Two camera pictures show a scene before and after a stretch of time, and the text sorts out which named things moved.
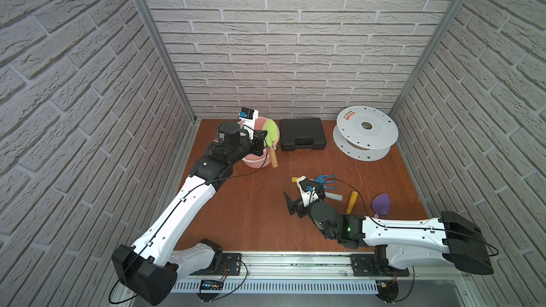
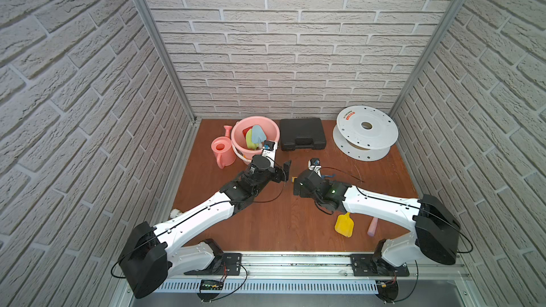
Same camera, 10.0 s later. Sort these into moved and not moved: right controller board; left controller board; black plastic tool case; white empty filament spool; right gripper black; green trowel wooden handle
Moved: green trowel wooden handle; right gripper black
Not moved: left controller board; right controller board; black plastic tool case; white empty filament spool
